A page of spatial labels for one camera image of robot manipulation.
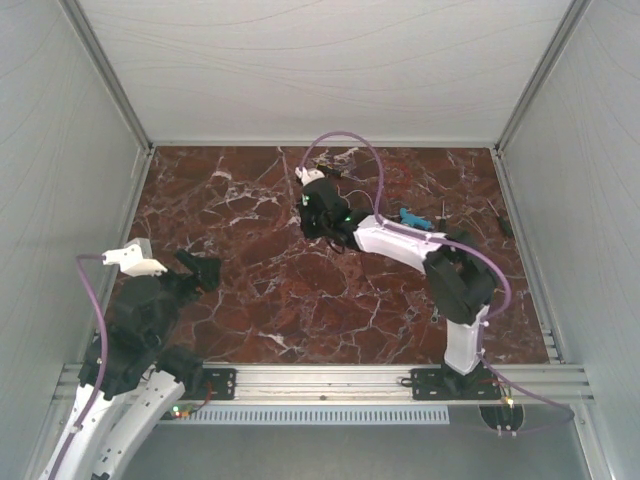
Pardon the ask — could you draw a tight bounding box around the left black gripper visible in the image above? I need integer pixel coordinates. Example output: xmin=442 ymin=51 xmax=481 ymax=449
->
xmin=147 ymin=248 xmax=223 ymax=346

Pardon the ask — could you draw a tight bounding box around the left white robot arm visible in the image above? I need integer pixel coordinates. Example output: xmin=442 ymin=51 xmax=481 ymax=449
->
xmin=40 ymin=238 xmax=222 ymax=479

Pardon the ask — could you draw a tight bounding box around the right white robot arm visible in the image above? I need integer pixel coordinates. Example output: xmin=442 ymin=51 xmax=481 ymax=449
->
xmin=297 ymin=169 xmax=497 ymax=398

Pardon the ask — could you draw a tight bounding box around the black yellow screwdriver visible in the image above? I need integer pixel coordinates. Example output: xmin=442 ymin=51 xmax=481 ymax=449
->
xmin=316 ymin=163 xmax=350 ymax=179

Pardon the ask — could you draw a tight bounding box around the blue toy drill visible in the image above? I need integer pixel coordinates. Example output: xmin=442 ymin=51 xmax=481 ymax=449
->
xmin=399 ymin=208 xmax=433 ymax=231

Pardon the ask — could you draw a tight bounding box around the small circuit board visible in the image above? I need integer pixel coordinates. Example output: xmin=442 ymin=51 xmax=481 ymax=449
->
xmin=163 ymin=403 xmax=199 ymax=420

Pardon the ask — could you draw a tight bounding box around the small black screwdriver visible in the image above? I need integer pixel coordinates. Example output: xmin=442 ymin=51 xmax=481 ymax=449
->
xmin=487 ymin=200 xmax=514 ymax=238

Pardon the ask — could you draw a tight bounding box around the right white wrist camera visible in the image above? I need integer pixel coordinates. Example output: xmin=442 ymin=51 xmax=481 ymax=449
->
xmin=294 ymin=167 xmax=326 ymax=186

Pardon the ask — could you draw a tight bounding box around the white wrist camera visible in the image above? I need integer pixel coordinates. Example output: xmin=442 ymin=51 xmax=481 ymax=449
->
xmin=102 ymin=237 xmax=168 ymax=277
xmin=294 ymin=167 xmax=326 ymax=186

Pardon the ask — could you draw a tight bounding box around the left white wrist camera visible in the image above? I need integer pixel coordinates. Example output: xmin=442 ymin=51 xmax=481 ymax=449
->
xmin=102 ymin=237 xmax=168 ymax=277

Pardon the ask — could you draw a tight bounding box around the left black mount plate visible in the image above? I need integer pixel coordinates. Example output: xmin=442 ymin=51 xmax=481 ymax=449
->
xmin=183 ymin=368 xmax=237 ymax=402

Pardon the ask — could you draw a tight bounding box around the black mount plate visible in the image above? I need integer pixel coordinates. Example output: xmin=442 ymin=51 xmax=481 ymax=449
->
xmin=399 ymin=367 xmax=503 ymax=401
xmin=183 ymin=368 xmax=237 ymax=402

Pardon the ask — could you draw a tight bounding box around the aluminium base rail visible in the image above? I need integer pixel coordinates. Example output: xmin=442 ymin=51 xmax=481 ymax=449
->
xmin=54 ymin=363 xmax=596 ymax=406

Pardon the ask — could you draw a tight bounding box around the grey slotted cable duct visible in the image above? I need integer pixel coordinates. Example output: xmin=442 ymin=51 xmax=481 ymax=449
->
xmin=184 ymin=405 xmax=450 ymax=426

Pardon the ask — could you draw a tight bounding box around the right black mount plate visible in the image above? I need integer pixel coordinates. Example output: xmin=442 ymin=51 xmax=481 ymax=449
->
xmin=399 ymin=367 xmax=503 ymax=401

